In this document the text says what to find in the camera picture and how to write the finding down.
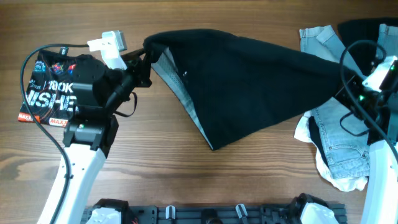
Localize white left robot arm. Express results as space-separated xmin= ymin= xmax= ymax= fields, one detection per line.
xmin=39 ymin=49 xmax=152 ymax=223

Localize black t-shirt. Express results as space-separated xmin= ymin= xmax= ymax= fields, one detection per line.
xmin=143 ymin=29 xmax=341 ymax=151

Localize white garment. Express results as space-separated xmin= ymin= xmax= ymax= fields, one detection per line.
xmin=294 ymin=111 xmax=368 ymax=192

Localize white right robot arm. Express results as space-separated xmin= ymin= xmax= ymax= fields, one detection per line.
xmin=336 ymin=56 xmax=397 ymax=223

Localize folded black printed jersey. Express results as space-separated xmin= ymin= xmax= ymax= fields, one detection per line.
xmin=17 ymin=50 xmax=93 ymax=127

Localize black garment in pile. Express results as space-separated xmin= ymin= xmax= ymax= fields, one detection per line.
xmin=338 ymin=17 xmax=397 ymax=75

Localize light blue denim jeans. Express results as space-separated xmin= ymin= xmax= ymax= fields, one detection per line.
xmin=298 ymin=23 xmax=398 ymax=180

